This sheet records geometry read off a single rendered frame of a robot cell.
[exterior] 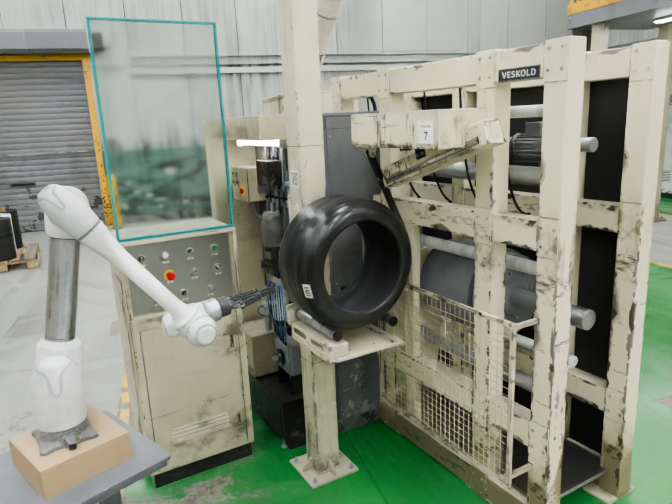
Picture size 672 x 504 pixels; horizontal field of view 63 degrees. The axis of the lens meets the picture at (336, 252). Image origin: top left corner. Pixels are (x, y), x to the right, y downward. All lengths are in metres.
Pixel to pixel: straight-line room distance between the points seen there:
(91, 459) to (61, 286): 0.60
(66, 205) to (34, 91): 9.56
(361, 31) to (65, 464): 10.93
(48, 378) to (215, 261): 1.08
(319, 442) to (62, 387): 1.36
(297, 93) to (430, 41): 10.37
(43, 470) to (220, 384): 1.17
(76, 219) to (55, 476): 0.81
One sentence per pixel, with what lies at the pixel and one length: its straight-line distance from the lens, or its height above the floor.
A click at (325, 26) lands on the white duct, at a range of 2.89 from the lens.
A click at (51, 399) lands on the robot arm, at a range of 2.05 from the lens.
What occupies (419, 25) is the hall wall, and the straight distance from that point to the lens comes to 12.67.
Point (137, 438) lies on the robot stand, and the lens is 2.27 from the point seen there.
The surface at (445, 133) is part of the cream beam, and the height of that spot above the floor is 1.69.
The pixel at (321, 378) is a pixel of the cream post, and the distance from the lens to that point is 2.77.
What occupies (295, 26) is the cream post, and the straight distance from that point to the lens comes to 2.50.
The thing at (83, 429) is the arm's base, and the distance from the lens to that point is 2.13.
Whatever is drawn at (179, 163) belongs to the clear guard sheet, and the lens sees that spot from 2.68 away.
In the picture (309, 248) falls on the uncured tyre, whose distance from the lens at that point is 2.14.
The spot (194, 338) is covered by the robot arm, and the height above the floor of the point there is 1.08.
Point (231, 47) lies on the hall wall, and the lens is 11.47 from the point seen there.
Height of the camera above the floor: 1.76
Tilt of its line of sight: 13 degrees down
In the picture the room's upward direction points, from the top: 3 degrees counter-clockwise
